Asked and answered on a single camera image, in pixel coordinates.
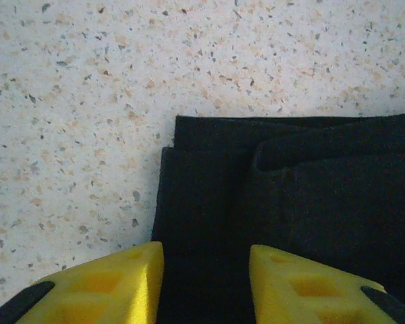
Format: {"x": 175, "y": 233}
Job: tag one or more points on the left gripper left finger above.
{"x": 104, "y": 290}

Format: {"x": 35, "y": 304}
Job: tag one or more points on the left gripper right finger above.
{"x": 307, "y": 293}

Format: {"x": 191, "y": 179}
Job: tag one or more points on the black t-shirt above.
{"x": 290, "y": 195}

